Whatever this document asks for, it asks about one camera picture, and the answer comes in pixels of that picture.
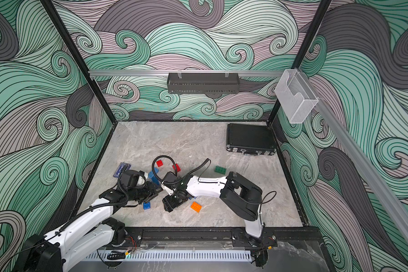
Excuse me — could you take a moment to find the black frame post right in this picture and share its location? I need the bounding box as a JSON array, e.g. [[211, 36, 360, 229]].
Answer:
[[266, 1, 332, 127]]

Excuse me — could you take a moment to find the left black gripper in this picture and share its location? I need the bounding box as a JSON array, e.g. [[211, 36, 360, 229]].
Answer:
[[127, 181, 163, 204]]

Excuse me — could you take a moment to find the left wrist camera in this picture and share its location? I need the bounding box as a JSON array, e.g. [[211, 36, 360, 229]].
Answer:
[[119, 170, 148, 190]]

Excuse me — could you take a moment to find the clear plastic wall bin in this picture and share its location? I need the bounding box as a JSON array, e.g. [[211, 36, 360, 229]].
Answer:
[[275, 69, 318, 124]]

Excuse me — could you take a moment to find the orange lego brick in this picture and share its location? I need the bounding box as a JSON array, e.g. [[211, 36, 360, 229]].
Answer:
[[190, 202, 202, 213]]

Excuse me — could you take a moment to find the black perforated wall tray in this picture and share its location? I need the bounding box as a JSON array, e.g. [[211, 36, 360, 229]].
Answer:
[[167, 73, 240, 95]]

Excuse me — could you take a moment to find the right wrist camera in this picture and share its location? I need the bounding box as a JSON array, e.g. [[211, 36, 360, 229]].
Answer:
[[161, 172, 178, 196]]

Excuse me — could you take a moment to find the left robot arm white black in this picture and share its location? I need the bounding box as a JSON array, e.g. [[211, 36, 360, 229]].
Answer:
[[13, 181, 162, 272]]

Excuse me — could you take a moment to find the green lego brick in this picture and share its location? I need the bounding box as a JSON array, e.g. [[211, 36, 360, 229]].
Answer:
[[214, 165, 227, 175]]

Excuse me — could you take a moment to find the white slotted cable duct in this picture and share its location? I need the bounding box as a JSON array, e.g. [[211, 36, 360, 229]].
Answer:
[[83, 249, 252, 262]]

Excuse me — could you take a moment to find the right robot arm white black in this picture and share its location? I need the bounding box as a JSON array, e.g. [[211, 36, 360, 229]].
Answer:
[[160, 172, 264, 247]]

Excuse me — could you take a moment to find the blue small lego brick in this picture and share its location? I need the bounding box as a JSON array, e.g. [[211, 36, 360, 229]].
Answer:
[[142, 202, 151, 210]]

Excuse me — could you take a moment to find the black frame post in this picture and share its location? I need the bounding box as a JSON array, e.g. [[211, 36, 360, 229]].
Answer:
[[40, 0, 118, 126], [266, 1, 332, 127]]

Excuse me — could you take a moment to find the aluminium rail right wall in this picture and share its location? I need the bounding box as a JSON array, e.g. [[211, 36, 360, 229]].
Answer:
[[297, 69, 408, 244]]

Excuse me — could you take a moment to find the black frame post left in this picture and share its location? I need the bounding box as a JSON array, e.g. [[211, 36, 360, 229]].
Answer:
[[40, 0, 118, 126]]

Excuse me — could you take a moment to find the black case on table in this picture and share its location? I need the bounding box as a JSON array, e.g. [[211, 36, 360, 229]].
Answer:
[[226, 124, 277, 156]]

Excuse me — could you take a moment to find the aluminium rail wall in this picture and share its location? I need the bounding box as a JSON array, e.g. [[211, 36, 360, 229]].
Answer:
[[88, 69, 284, 78], [297, 69, 408, 244]]

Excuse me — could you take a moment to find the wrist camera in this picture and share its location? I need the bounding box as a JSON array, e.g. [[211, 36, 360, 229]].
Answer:
[[161, 172, 178, 196], [119, 170, 148, 190]]

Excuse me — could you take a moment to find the blue card tag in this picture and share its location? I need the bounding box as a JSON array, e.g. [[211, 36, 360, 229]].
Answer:
[[113, 162, 130, 178]]

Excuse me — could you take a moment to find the light blue brick left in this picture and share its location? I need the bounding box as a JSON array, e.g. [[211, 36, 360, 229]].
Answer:
[[148, 168, 159, 182]]

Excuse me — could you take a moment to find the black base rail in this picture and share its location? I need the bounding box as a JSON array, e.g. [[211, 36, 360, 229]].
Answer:
[[122, 227, 323, 248]]

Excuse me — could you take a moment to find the aluminium rail back wall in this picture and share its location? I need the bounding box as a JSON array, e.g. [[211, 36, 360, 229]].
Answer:
[[88, 69, 284, 78]]

